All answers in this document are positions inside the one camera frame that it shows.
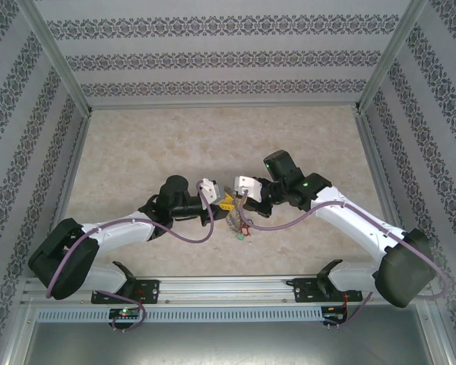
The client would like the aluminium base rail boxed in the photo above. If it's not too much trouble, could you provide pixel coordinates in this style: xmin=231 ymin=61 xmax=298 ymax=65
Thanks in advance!
xmin=21 ymin=276 xmax=430 ymax=306

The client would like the left circuit board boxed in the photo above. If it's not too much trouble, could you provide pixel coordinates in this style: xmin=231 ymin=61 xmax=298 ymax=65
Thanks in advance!
xmin=109 ymin=307 xmax=142 ymax=320

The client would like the aluminium right side rail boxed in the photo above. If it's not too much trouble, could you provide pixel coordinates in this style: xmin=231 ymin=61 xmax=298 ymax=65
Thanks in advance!
xmin=355 ymin=109 xmax=419 ymax=275

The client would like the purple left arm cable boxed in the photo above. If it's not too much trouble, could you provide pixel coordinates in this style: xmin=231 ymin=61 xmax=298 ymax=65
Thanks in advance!
xmin=45 ymin=184 xmax=216 ymax=332

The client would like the circuit board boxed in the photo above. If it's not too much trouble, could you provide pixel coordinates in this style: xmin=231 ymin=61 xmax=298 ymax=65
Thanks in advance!
xmin=109 ymin=307 xmax=142 ymax=320
xmin=321 ymin=311 xmax=347 ymax=324

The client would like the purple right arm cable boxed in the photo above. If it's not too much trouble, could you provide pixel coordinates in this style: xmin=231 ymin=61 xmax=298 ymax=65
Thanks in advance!
xmin=238 ymin=188 xmax=451 ymax=330

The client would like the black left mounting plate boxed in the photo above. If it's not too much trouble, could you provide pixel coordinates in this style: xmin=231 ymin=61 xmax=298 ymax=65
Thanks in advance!
xmin=90 ymin=279 xmax=161 ymax=305

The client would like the grey metal sheet panel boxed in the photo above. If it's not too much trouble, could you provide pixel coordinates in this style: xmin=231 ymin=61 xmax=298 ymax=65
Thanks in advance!
xmin=7 ymin=322 xmax=453 ymax=365

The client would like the right circuit board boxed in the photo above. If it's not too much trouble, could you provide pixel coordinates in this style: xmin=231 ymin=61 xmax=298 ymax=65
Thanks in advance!
xmin=321 ymin=311 xmax=347 ymax=324

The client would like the aluminium left frame post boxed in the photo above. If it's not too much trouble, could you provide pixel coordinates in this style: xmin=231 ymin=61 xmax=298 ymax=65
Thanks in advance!
xmin=14 ymin=0 xmax=93 ymax=116

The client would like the black mounting plate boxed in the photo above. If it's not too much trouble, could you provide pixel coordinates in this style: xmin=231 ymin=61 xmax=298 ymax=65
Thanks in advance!
xmin=291 ymin=277 xmax=363 ymax=304
xmin=90 ymin=279 xmax=161 ymax=305

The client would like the aluminium right frame post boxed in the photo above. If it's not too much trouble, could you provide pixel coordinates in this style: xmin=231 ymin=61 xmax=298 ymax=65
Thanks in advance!
xmin=355 ymin=0 xmax=429 ymax=114

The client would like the metal disc with key rings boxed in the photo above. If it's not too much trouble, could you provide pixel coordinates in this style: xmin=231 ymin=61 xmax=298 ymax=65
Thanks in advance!
xmin=226 ymin=193 xmax=254 ymax=233

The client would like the slotted grey cable duct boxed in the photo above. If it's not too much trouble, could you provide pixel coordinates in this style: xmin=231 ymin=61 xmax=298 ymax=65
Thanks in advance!
xmin=36 ymin=306 xmax=324 ymax=323

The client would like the aluminium left side rail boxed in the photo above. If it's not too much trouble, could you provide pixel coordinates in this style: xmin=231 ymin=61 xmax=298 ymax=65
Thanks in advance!
xmin=37 ymin=113 xmax=93 ymax=281

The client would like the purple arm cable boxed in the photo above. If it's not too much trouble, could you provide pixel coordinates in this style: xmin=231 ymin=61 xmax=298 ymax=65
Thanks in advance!
xmin=238 ymin=188 xmax=451 ymax=330
xmin=45 ymin=184 xmax=216 ymax=332

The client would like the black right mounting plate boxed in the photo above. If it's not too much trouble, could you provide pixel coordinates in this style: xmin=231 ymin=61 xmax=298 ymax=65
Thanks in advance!
xmin=291 ymin=277 xmax=363 ymax=304

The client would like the aluminium frame post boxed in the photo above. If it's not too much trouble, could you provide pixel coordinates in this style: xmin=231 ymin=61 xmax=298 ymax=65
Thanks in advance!
xmin=14 ymin=0 xmax=93 ymax=116
xmin=355 ymin=0 xmax=429 ymax=114

